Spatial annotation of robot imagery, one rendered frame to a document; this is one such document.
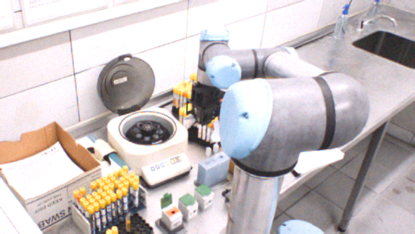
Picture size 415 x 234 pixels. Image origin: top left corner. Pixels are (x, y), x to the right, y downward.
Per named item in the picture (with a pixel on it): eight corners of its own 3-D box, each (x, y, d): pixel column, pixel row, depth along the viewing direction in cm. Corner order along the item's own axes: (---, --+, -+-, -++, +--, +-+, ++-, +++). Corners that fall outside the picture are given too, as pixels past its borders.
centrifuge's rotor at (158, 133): (138, 161, 140) (138, 144, 136) (118, 137, 151) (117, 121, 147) (178, 147, 148) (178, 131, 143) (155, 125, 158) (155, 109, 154)
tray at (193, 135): (227, 138, 162) (227, 133, 160) (216, 151, 155) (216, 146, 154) (187, 124, 169) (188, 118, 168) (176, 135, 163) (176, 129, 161)
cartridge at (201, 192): (203, 212, 130) (204, 197, 127) (193, 204, 133) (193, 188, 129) (212, 206, 133) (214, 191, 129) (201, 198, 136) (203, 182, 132)
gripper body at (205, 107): (184, 116, 122) (187, 80, 115) (207, 107, 127) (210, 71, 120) (201, 129, 117) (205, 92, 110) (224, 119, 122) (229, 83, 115)
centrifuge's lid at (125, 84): (97, 62, 139) (88, 55, 145) (105, 128, 151) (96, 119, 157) (154, 49, 148) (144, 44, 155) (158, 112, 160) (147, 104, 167)
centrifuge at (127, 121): (139, 194, 136) (139, 165, 129) (101, 144, 156) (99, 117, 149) (201, 169, 147) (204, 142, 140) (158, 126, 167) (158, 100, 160)
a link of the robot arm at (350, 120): (412, 81, 59) (289, 36, 105) (338, 87, 58) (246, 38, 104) (401, 156, 63) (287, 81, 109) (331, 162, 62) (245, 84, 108)
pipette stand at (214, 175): (206, 195, 137) (209, 172, 131) (193, 182, 141) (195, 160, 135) (230, 183, 142) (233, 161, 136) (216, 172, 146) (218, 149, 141)
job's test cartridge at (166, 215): (170, 234, 121) (171, 219, 118) (161, 224, 124) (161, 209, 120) (181, 227, 123) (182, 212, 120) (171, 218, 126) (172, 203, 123)
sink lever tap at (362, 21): (388, 42, 246) (396, 20, 238) (352, 29, 260) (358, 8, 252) (402, 35, 256) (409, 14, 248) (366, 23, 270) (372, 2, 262)
